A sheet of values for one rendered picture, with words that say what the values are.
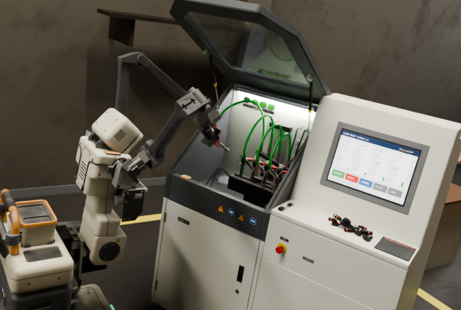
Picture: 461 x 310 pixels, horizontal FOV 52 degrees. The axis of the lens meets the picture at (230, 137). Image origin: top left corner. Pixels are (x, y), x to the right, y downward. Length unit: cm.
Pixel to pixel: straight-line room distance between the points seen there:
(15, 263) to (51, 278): 16
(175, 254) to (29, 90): 211
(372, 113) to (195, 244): 123
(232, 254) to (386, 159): 97
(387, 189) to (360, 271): 43
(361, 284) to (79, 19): 314
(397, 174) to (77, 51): 295
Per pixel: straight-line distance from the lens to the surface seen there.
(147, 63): 246
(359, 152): 252
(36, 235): 225
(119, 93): 246
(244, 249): 262
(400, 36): 694
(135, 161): 210
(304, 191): 261
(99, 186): 226
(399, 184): 247
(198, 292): 292
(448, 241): 469
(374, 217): 251
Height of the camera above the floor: 195
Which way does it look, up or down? 16 degrees down
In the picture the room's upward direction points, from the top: 9 degrees clockwise
